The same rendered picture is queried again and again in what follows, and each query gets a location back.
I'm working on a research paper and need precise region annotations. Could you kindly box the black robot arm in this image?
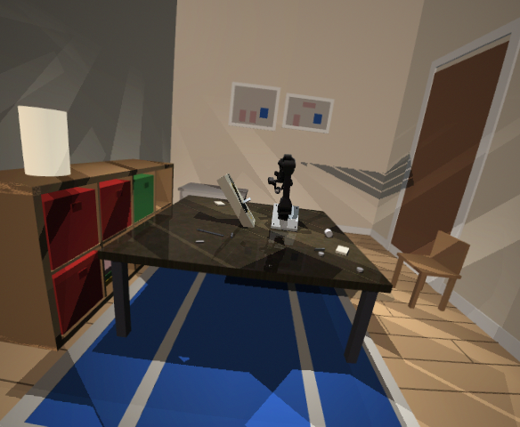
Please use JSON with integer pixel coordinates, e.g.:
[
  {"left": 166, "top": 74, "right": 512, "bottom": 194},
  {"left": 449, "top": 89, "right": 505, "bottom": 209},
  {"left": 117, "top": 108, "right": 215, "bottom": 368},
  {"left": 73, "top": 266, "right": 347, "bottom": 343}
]
[{"left": 274, "top": 154, "right": 296, "bottom": 221}]

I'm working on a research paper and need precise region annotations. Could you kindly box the beige service panel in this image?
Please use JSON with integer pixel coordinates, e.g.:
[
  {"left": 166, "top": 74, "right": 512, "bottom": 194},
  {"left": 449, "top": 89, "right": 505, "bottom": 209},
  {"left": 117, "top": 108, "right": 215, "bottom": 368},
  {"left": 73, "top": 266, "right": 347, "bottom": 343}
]
[{"left": 216, "top": 173, "right": 255, "bottom": 228}]

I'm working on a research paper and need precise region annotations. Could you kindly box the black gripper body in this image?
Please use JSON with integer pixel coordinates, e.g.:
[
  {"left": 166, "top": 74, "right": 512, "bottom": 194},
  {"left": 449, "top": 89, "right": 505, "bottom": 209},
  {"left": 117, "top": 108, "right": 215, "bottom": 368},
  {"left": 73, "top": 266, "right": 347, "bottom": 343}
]
[{"left": 268, "top": 175, "right": 293, "bottom": 186}]

